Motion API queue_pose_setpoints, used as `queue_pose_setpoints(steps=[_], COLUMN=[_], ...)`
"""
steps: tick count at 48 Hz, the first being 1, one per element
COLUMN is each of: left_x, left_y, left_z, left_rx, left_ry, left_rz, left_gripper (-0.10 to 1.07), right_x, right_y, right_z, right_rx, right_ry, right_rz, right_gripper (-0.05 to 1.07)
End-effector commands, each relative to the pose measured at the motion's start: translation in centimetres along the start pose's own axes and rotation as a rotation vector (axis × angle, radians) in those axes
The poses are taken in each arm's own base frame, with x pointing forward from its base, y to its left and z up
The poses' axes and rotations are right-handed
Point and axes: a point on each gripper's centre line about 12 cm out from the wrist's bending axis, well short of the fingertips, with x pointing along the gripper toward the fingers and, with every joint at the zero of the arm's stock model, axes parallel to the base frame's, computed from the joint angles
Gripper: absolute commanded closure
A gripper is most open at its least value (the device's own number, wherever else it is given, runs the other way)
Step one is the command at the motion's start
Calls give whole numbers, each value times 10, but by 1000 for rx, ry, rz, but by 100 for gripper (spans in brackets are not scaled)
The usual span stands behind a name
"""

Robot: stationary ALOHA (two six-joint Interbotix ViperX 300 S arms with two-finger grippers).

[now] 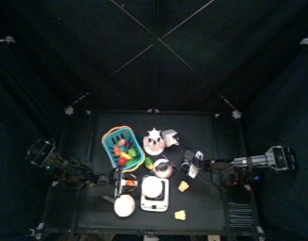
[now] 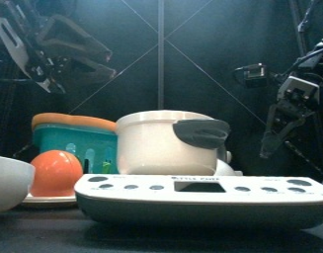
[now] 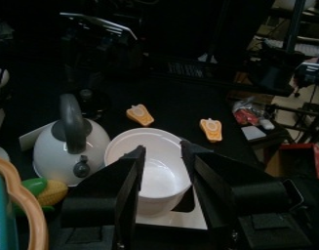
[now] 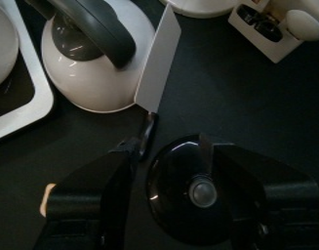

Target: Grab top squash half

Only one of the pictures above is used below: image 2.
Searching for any teal plastic basket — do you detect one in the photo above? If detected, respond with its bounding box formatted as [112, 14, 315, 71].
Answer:
[32, 123, 122, 175]

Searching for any white grey toy appliance base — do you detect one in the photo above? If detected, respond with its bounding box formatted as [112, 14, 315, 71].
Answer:
[72, 173, 323, 231]

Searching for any white bowl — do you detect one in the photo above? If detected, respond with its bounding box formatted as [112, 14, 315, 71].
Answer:
[0, 154, 38, 215]

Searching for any white small plate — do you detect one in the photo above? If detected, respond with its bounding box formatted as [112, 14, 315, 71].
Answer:
[20, 193, 79, 210]

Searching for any thin grey diagonal cord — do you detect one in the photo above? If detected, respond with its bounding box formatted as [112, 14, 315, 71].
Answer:
[68, 0, 215, 115]
[119, 0, 267, 126]

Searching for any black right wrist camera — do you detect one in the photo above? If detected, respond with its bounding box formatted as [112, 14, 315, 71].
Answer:
[234, 63, 270, 89]

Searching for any grey vertical frame pole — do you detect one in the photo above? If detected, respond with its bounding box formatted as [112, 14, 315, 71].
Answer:
[158, 0, 164, 112]

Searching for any black cable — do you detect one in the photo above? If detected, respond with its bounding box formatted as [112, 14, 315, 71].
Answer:
[287, 0, 317, 58]

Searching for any white pot with grey handle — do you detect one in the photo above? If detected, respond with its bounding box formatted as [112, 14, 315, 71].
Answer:
[115, 110, 237, 177]

